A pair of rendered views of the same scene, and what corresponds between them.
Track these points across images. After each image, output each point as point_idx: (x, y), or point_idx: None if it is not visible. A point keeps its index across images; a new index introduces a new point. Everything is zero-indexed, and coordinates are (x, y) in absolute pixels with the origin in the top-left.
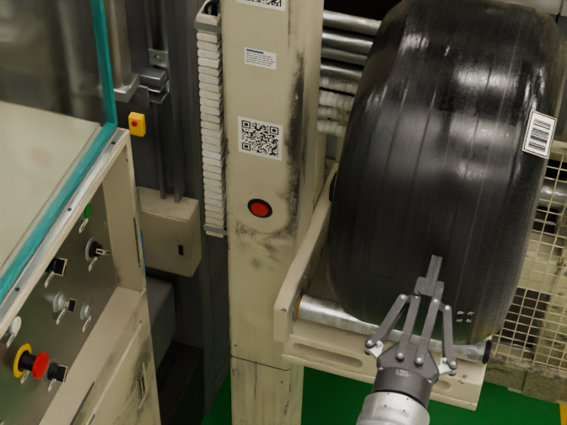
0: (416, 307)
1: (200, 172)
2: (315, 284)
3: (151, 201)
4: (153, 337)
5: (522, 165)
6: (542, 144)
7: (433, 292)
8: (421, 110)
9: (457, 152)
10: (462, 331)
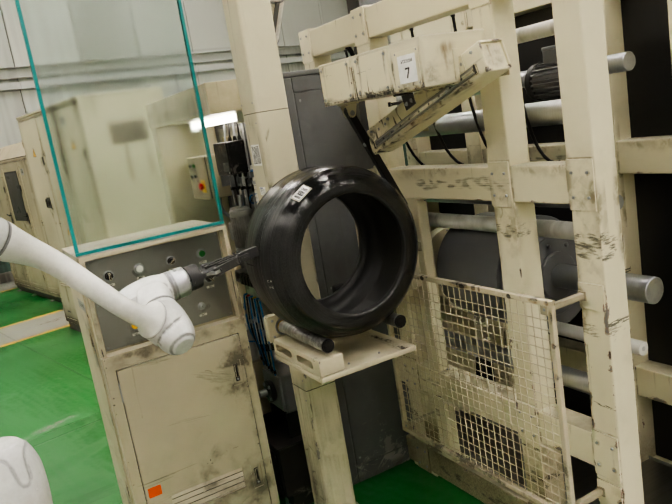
0: (228, 257)
1: None
2: None
3: None
4: (286, 385)
5: (289, 204)
6: (300, 196)
7: (239, 253)
8: (274, 189)
9: (273, 201)
10: (276, 298)
